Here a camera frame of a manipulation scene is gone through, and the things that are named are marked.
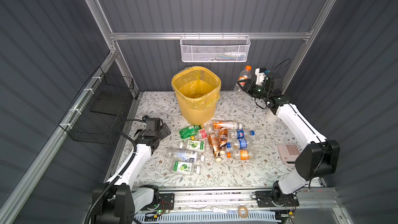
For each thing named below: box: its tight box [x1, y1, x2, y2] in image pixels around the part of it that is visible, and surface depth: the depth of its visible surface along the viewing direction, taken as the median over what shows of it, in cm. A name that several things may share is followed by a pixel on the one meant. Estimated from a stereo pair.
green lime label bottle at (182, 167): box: [170, 160, 201, 176], surface depth 82 cm
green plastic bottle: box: [179, 124, 204, 140], surface depth 98 cm
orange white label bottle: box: [212, 119, 243, 131], surface depth 98 cm
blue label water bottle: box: [226, 138, 253, 150], surface depth 91 cm
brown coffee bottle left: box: [207, 133, 222, 163], surface depth 91 cm
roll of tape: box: [237, 205, 249, 219], surface depth 72 cm
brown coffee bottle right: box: [218, 127, 230, 154], surface depth 92 cm
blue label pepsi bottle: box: [228, 128, 255, 140], surface depth 95 cm
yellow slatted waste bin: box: [171, 66, 222, 126], surface depth 94 cm
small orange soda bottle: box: [233, 65, 253, 94], surface depth 81 cm
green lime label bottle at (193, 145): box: [179, 140, 207, 152], surface depth 91 cm
